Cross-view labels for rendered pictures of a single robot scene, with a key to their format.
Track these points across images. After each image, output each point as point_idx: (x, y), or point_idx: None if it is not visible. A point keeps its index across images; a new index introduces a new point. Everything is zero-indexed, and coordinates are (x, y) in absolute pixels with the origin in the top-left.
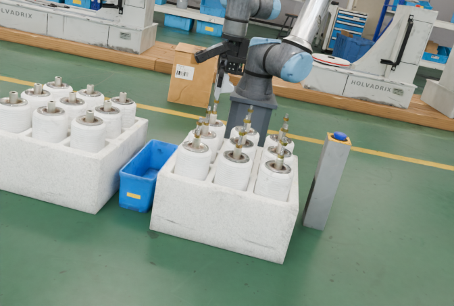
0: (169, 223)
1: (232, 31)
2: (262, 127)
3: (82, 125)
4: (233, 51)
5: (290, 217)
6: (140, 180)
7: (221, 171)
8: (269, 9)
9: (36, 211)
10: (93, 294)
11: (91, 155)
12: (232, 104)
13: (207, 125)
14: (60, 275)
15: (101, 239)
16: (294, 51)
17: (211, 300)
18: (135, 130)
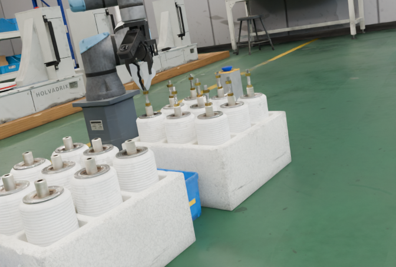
0: (240, 190)
1: (141, 15)
2: (137, 116)
3: (145, 154)
4: (142, 36)
5: (284, 119)
6: (192, 180)
7: (239, 119)
8: None
9: None
10: (327, 233)
11: (171, 177)
12: (106, 111)
13: (180, 105)
14: (299, 252)
15: (243, 234)
16: None
17: (332, 185)
18: None
